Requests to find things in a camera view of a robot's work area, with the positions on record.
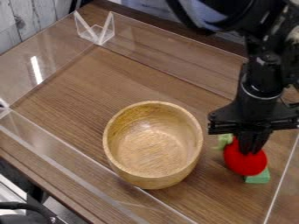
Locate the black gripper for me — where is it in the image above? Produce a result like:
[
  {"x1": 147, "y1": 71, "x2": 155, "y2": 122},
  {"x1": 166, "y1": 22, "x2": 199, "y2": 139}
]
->
[{"x1": 209, "y1": 84, "x2": 299, "y2": 155}]

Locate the red felt strawberry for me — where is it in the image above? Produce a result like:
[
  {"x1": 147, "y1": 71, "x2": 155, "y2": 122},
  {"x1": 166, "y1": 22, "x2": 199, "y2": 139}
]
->
[{"x1": 214, "y1": 134, "x2": 267, "y2": 176}]

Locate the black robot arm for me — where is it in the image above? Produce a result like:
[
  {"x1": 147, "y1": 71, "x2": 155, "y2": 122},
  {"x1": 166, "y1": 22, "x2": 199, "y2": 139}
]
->
[{"x1": 166, "y1": 0, "x2": 299, "y2": 155}]

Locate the green rectangular block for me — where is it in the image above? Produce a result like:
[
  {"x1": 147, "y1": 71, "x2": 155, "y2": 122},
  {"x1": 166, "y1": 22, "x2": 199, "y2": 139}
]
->
[{"x1": 245, "y1": 168, "x2": 271, "y2": 184}]

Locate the wooden bowl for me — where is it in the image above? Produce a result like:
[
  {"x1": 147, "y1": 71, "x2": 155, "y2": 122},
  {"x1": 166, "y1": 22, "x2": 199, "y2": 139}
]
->
[{"x1": 103, "y1": 101, "x2": 203, "y2": 189}]

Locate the clear acrylic tray enclosure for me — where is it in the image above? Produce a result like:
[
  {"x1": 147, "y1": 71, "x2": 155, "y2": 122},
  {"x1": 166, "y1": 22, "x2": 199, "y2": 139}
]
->
[{"x1": 0, "y1": 16, "x2": 299, "y2": 224}]

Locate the black cable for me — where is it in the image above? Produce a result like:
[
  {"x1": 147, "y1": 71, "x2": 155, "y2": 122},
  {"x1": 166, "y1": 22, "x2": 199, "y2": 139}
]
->
[{"x1": 0, "y1": 201, "x2": 56, "y2": 224}]

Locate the black metal bracket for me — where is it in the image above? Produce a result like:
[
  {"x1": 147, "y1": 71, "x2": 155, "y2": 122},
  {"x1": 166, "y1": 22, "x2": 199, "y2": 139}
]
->
[{"x1": 26, "y1": 195, "x2": 68, "y2": 224}]

